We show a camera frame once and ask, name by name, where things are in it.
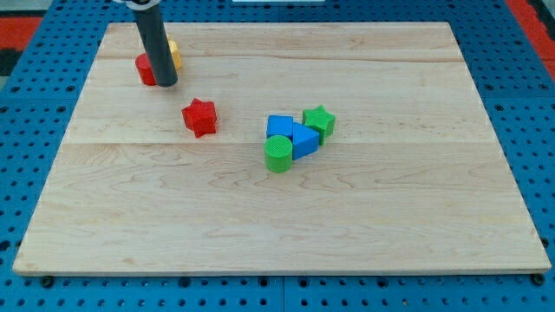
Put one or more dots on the light wooden board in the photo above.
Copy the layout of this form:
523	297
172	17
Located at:
413	181

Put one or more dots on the blue triangle block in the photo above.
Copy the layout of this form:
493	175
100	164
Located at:
305	140

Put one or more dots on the green cylinder block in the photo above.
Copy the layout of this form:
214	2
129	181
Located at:
278	151

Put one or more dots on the red cylinder block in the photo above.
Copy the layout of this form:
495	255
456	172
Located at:
144	69

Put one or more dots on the yellow block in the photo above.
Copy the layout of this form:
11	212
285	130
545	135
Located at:
175	53

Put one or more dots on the green star block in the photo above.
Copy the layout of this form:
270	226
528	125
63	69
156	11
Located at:
321	121

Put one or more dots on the blue cube block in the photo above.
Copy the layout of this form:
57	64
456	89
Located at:
279	125

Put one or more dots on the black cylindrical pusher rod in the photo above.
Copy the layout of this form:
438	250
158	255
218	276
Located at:
153	34

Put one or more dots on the red star block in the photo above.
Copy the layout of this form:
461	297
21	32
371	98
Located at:
200	117

